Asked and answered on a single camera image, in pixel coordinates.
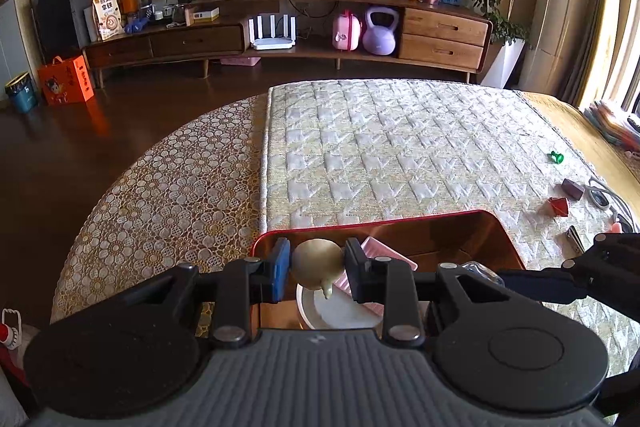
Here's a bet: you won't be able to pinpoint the orange gift box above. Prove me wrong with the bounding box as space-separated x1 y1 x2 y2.
37 55 96 106

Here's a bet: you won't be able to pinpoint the yellow curtain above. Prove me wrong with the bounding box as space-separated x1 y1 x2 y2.
575 0 640 114

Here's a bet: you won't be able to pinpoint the small white and yellow box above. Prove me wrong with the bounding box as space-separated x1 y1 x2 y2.
186 7 221 26

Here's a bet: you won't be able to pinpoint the yellow table mat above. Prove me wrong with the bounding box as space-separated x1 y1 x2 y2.
520 91 640 188

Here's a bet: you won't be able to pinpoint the pink toy suitcase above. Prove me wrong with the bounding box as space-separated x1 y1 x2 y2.
332 10 362 52

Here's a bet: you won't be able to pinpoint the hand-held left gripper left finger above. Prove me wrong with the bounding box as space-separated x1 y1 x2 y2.
145 238 292 349

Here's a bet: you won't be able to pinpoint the cream onion-shaped toy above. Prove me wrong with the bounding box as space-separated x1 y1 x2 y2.
291 239 346 301

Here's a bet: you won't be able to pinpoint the quilted white table mat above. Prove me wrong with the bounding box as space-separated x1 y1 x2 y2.
259 79 640 364

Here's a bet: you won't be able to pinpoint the white router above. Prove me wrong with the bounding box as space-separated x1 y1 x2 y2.
248 14 298 52

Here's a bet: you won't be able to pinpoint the red-rimmed copper tray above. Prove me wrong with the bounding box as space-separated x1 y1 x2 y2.
250 209 527 333

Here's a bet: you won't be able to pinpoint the white plastic bag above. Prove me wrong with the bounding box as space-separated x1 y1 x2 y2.
0 307 24 353

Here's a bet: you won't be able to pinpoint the lace circle-pattern tablecloth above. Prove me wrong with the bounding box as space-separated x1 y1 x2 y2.
50 94 272 339

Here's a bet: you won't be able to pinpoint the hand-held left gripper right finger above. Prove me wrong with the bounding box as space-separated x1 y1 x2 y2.
344 237 506 349

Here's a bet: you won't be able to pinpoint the teal bin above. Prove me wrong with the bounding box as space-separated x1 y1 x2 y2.
4 73 39 114

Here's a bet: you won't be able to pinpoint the purple rectangular block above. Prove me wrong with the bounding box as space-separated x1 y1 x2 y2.
561 178 586 200

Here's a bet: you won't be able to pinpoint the wooden television cabinet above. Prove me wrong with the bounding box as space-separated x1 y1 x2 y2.
82 0 494 88

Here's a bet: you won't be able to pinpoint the black cabinet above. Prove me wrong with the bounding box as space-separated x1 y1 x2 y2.
31 0 104 64

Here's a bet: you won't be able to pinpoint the purple kettlebell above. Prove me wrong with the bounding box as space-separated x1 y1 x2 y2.
362 7 400 56

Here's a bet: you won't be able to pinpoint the white-framed dark goggles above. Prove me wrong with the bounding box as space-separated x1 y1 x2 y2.
584 177 636 230

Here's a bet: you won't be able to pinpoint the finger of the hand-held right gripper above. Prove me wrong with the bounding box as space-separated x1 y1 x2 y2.
497 232 640 304

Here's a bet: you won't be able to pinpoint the pink soap dish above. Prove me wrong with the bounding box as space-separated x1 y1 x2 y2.
331 236 419 304

